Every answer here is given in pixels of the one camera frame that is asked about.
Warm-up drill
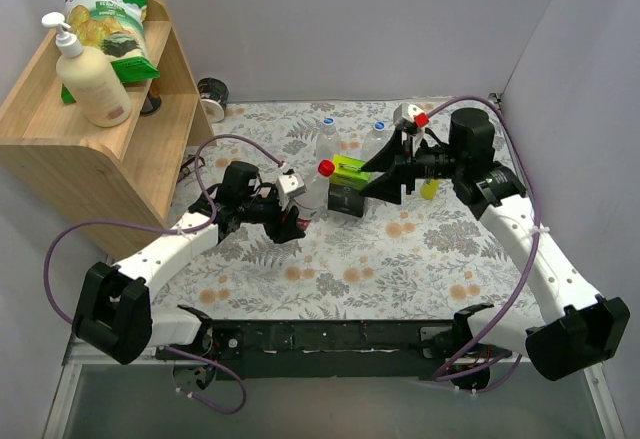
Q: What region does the wooden shelf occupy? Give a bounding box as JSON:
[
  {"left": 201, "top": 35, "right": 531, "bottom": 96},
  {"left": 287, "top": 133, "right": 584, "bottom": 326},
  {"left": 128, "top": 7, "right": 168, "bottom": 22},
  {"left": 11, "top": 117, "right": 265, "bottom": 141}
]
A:
[{"left": 1, "top": 0, "right": 213, "bottom": 259}]

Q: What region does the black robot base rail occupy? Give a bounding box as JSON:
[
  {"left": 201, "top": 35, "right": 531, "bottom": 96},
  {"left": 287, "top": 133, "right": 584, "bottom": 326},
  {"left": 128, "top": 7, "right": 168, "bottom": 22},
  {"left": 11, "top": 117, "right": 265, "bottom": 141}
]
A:
[{"left": 181, "top": 320, "right": 467, "bottom": 380}]

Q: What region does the black tape roll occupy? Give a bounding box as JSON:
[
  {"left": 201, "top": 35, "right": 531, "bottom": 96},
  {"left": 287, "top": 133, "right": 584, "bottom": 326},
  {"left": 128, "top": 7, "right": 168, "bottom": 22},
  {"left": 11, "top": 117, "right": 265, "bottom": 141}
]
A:
[{"left": 197, "top": 77, "right": 229, "bottom": 123}]

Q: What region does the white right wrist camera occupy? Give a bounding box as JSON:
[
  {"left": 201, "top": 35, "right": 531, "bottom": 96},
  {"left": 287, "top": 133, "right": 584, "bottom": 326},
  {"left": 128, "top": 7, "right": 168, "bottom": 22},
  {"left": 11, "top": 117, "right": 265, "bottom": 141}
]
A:
[{"left": 393, "top": 103, "right": 429, "bottom": 140}]

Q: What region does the green Gillette razor box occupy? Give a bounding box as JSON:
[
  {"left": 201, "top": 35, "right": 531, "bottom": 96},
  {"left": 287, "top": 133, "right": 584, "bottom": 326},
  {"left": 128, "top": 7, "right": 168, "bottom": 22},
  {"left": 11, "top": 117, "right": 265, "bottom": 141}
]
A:
[{"left": 327, "top": 155, "right": 371, "bottom": 218}]

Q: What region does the red bottle cap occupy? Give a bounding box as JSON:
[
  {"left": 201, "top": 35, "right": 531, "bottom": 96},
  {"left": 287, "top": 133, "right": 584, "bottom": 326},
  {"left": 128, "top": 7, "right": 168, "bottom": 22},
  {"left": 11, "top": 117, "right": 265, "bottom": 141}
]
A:
[{"left": 317, "top": 160, "right": 335, "bottom": 177}]

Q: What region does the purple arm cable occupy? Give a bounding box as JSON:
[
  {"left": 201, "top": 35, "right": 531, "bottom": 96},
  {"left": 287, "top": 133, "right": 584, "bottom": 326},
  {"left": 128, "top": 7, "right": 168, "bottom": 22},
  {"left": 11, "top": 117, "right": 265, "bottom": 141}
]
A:
[
  {"left": 419, "top": 94, "right": 544, "bottom": 393},
  {"left": 43, "top": 133, "right": 289, "bottom": 415}
]

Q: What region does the red label water bottle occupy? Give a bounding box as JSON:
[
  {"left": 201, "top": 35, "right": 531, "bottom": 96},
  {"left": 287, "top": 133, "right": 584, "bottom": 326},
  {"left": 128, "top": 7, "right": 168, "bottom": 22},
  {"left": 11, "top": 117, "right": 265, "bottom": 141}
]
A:
[{"left": 293, "top": 166, "right": 331, "bottom": 232}]

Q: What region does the yellow bottle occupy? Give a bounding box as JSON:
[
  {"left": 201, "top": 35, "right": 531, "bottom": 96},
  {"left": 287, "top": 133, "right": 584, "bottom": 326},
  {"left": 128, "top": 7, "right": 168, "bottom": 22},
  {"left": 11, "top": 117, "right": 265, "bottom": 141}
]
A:
[{"left": 420, "top": 179, "right": 440, "bottom": 200}]

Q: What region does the clear plastic bottle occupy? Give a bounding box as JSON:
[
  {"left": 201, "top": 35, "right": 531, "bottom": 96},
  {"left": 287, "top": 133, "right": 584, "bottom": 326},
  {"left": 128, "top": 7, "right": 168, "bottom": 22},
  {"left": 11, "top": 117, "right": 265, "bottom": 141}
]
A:
[
  {"left": 315, "top": 120, "right": 341, "bottom": 162},
  {"left": 360, "top": 124, "right": 390, "bottom": 162}
]

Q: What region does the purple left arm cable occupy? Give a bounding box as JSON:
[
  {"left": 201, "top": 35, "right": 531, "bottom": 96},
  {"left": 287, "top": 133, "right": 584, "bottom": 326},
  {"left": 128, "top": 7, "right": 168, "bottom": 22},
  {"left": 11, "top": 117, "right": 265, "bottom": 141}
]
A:
[{"left": 43, "top": 133, "right": 289, "bottom": 415}]

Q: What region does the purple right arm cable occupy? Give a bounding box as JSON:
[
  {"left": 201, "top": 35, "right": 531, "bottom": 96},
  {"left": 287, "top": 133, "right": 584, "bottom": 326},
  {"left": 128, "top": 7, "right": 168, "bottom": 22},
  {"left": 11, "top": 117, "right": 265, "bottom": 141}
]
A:
[{"left": 419, "top": 94, "right": 544, "bottom": 393}]

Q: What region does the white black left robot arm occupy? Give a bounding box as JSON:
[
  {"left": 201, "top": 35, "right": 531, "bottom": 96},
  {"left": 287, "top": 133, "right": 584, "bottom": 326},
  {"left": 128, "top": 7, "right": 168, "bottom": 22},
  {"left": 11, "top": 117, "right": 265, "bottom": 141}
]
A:
[{"left": 72, "top": 161, "right": 305, "bottom": 365}]

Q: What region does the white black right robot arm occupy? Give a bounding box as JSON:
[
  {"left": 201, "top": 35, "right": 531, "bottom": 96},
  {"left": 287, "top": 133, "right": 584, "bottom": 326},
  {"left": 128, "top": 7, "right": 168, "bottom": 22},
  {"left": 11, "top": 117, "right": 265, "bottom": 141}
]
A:
[{"left": 361, "top": 103, "right": 630, "bottom": 381}]

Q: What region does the cassava chips bag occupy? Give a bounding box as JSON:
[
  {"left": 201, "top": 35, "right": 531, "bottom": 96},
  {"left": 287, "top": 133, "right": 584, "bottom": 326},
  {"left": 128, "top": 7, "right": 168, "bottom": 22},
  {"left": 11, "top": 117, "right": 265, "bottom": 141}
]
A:
[{"left": 64, "top": 0, "right": 159, "bottom": 84}]

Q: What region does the cream lotion pump bottle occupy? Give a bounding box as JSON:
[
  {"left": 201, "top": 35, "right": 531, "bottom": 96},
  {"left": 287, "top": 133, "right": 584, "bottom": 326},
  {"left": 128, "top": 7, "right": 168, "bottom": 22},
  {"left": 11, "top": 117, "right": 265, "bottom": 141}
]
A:
[{"left": 41, "top": 12, "right": 132, "bottom": 128}]

